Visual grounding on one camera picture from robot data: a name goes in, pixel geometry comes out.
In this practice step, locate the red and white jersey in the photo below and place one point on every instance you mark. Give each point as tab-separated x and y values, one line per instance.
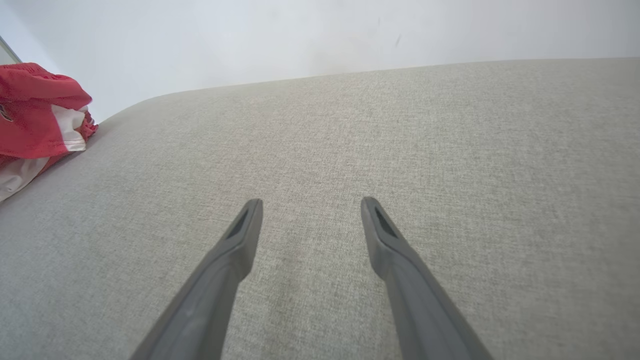
35	120

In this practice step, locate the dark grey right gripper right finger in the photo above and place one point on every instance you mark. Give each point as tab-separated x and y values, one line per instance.
425	320

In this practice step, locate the grey fabric sofa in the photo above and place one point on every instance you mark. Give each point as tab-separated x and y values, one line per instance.
450	150

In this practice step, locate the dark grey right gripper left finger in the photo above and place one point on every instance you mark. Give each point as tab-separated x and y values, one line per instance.
210	310

